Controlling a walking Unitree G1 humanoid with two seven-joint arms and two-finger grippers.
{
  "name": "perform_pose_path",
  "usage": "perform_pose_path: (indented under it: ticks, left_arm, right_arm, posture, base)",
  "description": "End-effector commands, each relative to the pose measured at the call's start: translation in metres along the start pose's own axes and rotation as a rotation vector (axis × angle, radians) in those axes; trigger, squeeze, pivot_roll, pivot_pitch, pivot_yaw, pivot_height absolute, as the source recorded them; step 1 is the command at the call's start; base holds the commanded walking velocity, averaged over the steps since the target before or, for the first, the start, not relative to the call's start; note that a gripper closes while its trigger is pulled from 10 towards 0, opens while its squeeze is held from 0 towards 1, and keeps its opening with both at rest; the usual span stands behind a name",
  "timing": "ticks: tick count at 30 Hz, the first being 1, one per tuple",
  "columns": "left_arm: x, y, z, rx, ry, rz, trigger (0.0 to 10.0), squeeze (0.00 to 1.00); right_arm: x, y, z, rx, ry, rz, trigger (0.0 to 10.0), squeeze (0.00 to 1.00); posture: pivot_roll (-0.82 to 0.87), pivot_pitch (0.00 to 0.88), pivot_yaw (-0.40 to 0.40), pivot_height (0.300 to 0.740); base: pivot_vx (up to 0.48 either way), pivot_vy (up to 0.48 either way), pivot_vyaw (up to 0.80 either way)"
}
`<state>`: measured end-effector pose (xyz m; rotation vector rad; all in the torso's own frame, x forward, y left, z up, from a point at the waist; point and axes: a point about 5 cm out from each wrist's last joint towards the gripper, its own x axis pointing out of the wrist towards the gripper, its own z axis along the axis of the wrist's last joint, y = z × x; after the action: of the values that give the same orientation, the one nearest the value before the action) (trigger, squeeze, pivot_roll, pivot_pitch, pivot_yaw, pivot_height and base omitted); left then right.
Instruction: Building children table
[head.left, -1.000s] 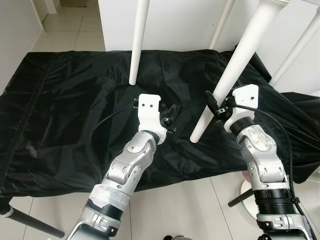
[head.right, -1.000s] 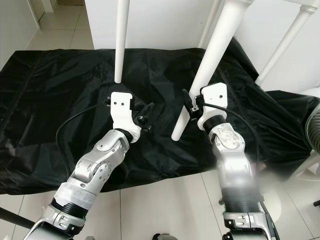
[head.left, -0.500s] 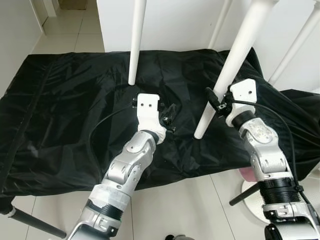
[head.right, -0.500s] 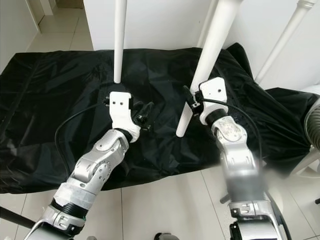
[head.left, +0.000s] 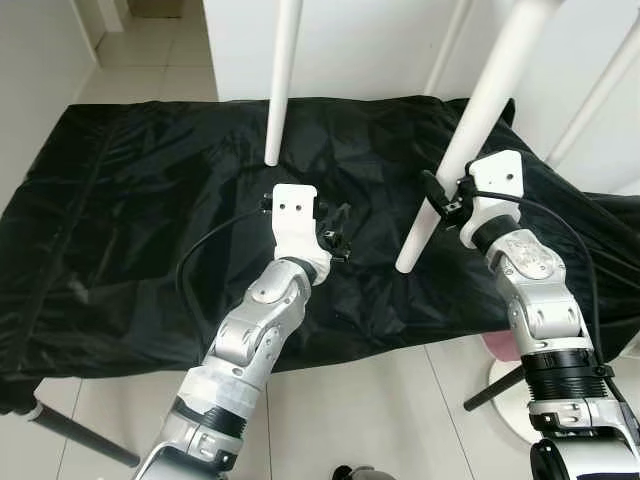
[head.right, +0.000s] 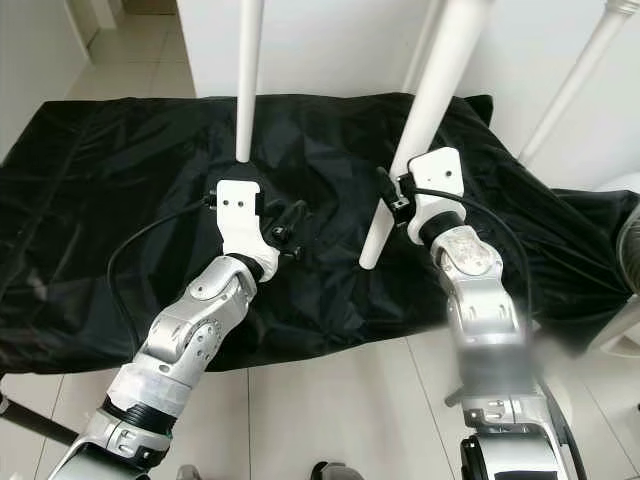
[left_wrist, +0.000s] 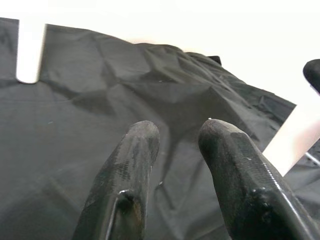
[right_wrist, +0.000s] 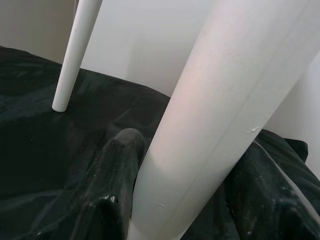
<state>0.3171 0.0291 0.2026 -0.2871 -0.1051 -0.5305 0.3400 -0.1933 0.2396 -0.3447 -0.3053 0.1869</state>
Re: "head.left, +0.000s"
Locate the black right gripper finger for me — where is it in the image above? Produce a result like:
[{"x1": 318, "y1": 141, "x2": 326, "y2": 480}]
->
[{"x1": 420, "y1": 170, "x2": 451, "y2": 215}]

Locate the white plastic table leg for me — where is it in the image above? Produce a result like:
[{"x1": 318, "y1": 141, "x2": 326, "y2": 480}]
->
[
  {"x1": 265, "y1": 0, "x2": 304, "y2": 167},
  {"x1": 425, "y1": 0, "x2": 473, "y2": 98},
  {"x1": 395, "y1": 0, "x2": 558, "y2": 274},
  {"x1": 545, "y1": 20, "x2": 640, "y2": 166}
]

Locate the pink plastic object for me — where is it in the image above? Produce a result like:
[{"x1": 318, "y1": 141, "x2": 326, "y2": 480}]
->
[{"x1": 483, "y1": 335, "x2": 521, "y2": 363}]

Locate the black metal table leg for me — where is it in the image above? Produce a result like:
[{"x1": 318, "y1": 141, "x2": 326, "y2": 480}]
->
[
  {"x1": 30, "y1": 400, "x2": 141, "y2": 469},
  {"x1": 465, "y1": 365, "x2": 526, "y2": 411}
]

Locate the black fabric table cover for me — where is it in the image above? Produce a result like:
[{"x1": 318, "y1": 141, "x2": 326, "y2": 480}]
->
[{"x1": 0, "y1": 95, "x2": 640, "y2": 381}]

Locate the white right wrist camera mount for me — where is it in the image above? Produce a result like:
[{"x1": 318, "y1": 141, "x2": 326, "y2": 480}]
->
[{"x1": 460, "y1": 150, "x2": 526, "y2": 251}]

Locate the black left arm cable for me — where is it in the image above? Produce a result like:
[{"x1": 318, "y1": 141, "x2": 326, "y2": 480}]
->
[{"x1": 175, "y1": 205, "x2": 276, "y2": 321}]

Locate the white door frame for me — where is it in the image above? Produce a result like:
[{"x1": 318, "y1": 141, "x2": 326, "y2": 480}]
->
[{"x1": 70, "y1": 0, "x2": 129, "y2": 36}]

